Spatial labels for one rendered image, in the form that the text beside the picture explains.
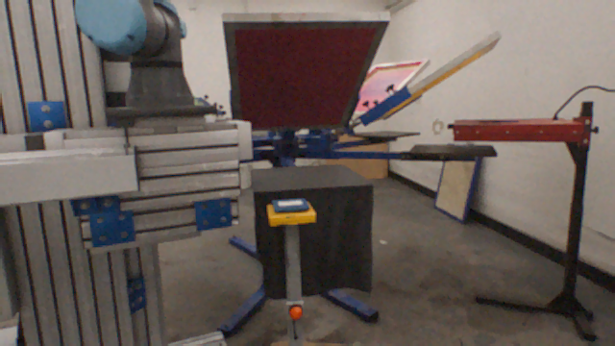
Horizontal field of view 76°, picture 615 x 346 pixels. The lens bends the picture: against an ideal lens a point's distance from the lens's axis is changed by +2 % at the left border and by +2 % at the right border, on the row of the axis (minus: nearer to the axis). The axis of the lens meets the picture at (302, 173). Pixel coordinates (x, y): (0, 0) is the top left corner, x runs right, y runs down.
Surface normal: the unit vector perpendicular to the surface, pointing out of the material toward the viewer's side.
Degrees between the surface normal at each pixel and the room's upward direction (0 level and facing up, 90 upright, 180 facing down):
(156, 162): 90
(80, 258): 90
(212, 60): 90
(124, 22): 97
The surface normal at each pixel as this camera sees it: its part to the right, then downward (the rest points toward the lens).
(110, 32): -0.05, 0.31
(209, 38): 0.14, 0.18
